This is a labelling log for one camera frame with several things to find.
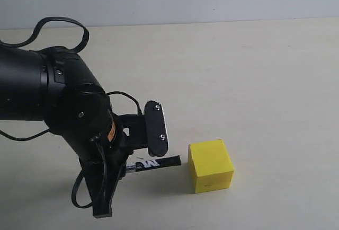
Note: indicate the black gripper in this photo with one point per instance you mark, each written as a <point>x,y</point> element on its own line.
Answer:
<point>101,177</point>

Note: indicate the black and white marker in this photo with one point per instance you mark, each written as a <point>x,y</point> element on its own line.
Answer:
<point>154,164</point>

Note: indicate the yellow foam cube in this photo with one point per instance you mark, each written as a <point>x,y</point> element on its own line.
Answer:
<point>210,166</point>

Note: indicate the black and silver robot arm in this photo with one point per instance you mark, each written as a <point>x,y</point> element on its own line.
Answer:
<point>55,86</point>

